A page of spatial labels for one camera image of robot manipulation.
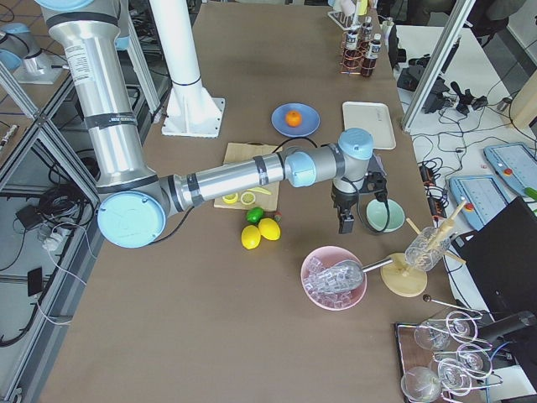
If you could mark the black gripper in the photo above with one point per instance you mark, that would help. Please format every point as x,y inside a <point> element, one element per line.
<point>342,201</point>

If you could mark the blue plate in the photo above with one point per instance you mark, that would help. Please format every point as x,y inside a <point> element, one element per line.
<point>310,120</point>

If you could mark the orange fruit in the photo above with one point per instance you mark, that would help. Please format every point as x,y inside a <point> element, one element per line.
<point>293,118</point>

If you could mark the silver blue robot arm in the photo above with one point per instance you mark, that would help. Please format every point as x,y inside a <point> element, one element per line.
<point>135,201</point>

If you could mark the green bowl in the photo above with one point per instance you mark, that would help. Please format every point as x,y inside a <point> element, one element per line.
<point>383,218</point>

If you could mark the pink bowl with ice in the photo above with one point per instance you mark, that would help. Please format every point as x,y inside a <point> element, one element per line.
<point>328,279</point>

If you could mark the metal ice scoop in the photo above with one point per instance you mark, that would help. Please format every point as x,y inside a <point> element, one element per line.
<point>356,270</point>

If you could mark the grey cloth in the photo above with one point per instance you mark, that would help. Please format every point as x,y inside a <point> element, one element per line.
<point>376,165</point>

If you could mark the yellow lemon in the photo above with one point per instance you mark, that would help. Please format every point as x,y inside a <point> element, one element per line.
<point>250,237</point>
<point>269,229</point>

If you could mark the wooden cup tree stand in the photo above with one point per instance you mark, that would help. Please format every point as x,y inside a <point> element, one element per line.
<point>406,274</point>

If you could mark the clear glass mug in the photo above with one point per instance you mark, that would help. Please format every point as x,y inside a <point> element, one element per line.
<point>420,255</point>

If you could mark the green lime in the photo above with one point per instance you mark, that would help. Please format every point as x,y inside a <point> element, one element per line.
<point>254,215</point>

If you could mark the yellow plastic knife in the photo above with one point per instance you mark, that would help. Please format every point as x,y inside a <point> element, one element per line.
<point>261,190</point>

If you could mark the lemon slice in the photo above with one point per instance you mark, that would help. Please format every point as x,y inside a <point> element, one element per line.
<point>230,198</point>
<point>247,198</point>

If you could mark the cream tray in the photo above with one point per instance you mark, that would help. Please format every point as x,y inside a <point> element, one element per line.
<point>373,117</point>

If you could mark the wooden cutting board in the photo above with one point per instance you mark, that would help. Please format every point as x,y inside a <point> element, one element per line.
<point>237,152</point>

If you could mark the blue teach pendant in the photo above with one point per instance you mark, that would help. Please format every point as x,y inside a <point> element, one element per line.
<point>515,165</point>
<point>483,195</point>

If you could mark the black monitor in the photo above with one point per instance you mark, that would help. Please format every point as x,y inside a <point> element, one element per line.
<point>501,259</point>

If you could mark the wine glass rack tray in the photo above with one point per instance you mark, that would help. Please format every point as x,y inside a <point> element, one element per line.
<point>443,358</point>

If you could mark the pink cup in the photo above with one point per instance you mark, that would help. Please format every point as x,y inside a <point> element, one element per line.
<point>348,7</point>

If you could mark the copper wire bottle rack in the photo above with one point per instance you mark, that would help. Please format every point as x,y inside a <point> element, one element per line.
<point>359,56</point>

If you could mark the aluminium frame post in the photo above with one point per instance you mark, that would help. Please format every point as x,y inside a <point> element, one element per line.
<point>448,37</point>

